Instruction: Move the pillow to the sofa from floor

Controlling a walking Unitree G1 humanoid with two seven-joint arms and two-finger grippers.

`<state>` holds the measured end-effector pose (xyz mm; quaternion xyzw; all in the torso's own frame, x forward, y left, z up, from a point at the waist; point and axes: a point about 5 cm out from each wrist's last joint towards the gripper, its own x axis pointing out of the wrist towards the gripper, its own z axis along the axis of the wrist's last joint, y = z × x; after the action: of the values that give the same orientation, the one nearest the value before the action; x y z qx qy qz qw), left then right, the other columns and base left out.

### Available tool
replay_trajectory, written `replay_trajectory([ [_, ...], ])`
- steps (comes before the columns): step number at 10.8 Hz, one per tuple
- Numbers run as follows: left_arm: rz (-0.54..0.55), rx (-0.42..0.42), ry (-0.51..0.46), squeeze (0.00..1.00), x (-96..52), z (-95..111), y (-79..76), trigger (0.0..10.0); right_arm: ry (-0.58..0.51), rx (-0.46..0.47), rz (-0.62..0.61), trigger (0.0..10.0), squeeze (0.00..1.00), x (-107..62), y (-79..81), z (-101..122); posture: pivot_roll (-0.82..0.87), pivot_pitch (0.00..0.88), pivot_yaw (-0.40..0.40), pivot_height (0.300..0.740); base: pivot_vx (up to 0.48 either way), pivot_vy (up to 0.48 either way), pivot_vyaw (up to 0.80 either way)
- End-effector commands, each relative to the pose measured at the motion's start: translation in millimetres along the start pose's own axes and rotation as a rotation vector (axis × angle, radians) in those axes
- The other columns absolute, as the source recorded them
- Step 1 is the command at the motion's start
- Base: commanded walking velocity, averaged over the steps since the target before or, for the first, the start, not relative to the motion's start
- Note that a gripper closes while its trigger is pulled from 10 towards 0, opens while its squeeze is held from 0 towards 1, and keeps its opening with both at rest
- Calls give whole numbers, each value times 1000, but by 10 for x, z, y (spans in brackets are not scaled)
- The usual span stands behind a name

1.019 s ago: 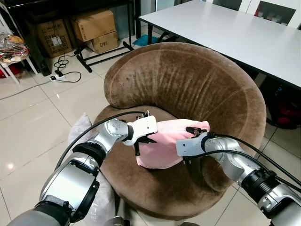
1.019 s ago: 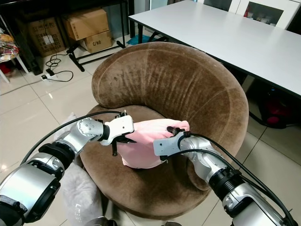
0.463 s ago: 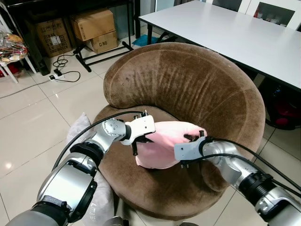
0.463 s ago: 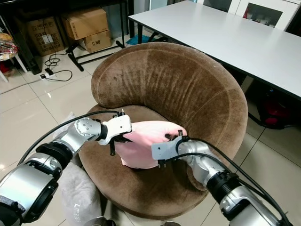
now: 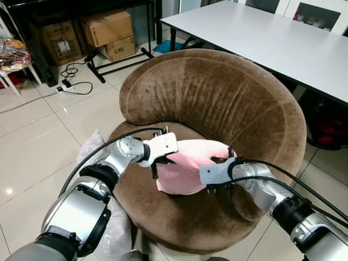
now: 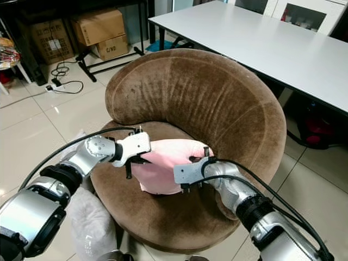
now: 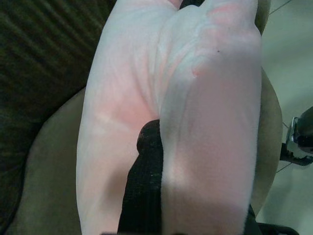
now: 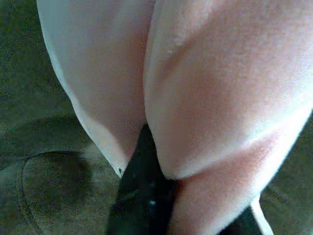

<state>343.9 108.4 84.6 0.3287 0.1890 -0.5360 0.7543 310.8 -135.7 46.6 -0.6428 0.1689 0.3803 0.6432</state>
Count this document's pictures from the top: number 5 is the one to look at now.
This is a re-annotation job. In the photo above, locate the pink pillow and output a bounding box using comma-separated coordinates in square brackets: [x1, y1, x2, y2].
[156, 139, 236, 196]

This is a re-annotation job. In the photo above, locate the brown velvet round sofa chair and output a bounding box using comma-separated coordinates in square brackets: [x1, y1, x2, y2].
[107, 48, 308, 256]

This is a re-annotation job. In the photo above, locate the teal floor mat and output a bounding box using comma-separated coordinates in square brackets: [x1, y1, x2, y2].
[152, 40, 186, 55]

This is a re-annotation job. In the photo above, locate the red appliance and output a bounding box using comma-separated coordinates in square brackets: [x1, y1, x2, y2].
[314, 97, 348, 151]

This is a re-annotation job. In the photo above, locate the white power strip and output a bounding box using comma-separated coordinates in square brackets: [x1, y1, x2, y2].
[55, 81, 74, 92]

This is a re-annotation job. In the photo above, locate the white rectangular table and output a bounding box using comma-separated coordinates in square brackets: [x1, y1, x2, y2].
[160, 0, 348, 105]

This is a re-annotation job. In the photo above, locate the large tan cardboard box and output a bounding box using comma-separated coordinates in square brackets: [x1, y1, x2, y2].
[81, 9, 134, 49]

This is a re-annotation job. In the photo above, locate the white plastic stool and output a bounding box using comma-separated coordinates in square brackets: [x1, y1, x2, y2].
[0, 61, 44, 98]

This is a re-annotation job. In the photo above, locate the dark labelled cardboard box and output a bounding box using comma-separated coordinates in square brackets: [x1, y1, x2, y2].
[40, 20, 84, 66]

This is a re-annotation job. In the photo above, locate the white cabinet with glass doors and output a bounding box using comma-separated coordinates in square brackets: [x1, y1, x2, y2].
[238, 0, 348, 35]

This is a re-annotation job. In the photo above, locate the colourful patterned bundle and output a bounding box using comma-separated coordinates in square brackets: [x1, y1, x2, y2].
[0, 38, 33, 74]

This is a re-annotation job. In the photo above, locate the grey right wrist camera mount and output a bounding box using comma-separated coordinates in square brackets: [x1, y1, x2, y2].
[199, 157, 238, 189]

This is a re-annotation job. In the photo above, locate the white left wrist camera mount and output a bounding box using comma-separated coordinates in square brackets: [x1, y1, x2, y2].
[142, 132, 179, 167]

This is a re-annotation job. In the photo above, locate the black floor cable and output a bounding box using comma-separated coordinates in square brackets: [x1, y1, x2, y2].
[58, 59, 95, 96]

